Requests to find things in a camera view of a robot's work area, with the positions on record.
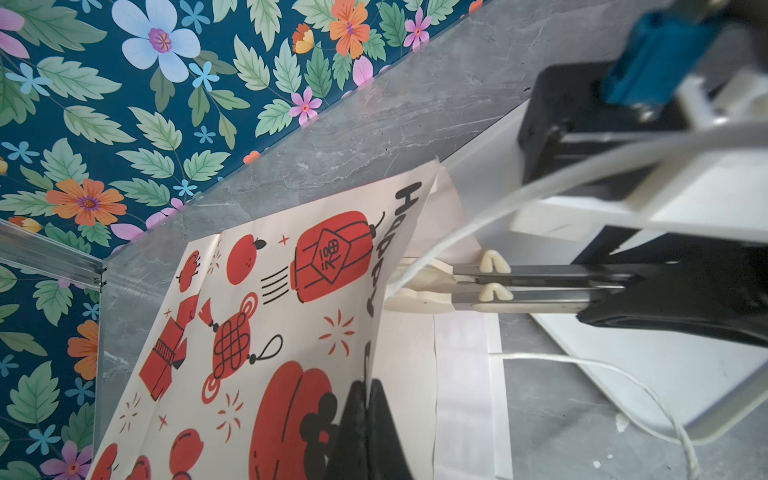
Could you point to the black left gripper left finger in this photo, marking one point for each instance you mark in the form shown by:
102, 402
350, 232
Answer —
349, 458

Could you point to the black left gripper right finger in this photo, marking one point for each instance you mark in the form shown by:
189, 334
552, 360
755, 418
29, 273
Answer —
385, 455

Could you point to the red white paper bag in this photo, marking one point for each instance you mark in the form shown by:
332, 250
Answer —
248, 364

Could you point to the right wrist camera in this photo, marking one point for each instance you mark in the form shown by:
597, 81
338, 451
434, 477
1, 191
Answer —
649, 93

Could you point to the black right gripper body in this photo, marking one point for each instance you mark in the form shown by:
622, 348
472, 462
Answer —
708, 287

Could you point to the white rectangular tray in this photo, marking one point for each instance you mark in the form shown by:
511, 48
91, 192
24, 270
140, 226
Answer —
709, 385

